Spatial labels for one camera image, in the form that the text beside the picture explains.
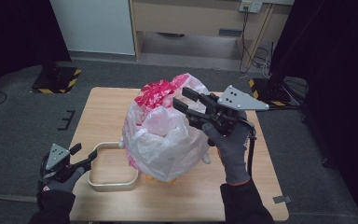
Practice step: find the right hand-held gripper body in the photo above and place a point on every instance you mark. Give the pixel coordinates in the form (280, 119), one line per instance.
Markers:
(230, 109)

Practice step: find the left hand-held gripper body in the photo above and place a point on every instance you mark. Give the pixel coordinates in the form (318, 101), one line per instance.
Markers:
(57, 158)

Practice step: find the white and pink plastic bag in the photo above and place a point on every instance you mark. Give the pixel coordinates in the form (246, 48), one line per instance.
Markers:
(164, 140)

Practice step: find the white trash bin with face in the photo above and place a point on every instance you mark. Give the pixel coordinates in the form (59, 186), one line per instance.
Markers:
(205, 159)

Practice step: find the person's left hand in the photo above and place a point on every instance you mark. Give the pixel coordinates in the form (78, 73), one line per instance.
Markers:
(62, 184)

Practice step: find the person's right hand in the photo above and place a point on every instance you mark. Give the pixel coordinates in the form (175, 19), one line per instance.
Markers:
(233, 155)

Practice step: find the black stand base yellow stripes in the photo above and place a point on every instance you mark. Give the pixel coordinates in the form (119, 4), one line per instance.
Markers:
(276, 93)
(56, 80)

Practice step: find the light wooden desk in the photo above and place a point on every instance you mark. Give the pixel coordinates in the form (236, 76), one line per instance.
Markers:
(186, 15)

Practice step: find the grey tape piece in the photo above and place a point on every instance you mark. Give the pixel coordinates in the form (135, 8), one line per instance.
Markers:
(282, 199)

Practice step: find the black curtain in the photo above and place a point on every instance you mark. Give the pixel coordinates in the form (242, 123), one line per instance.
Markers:
(15, 37)
(338, 77)

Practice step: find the white cabinet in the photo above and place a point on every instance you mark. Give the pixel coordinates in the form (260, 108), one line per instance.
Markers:
(93, 26)

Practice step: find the white wall socket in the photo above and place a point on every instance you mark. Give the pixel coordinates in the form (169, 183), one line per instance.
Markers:
(250, 5)

